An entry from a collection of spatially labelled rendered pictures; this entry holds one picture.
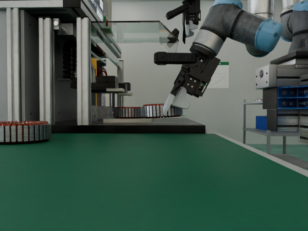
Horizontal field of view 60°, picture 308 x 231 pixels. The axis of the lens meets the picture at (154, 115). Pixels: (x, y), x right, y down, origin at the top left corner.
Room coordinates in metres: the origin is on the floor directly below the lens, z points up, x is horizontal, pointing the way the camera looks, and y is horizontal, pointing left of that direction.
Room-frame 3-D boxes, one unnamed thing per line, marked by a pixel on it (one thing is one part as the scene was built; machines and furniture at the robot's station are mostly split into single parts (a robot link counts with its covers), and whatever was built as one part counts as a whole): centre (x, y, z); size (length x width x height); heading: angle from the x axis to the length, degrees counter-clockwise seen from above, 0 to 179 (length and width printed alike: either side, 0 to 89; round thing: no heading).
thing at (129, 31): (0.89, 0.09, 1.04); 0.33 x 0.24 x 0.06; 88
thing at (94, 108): (0.90, 0.22, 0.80); 0.07 x 0.05 x 0.06; 178
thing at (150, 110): (0.73, -0.02, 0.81); 0.11 x 0.11 x 0.04
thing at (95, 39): (1.02, 0.18, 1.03); 0.62 x 0.01 x 0.03; 178
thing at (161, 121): (1.02, 0.09, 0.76); 0.64 x 0.47 x 0.02; 178
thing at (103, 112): (1.14, 0.22, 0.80); 0.07 x 0.05 x 0.06; 178
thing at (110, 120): (0.90, 0.08, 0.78); 0.15 x 0.15 x 0.01; 88
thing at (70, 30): (0.81, 0.26, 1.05); 0.06 x 0.04 x 0.04; 178
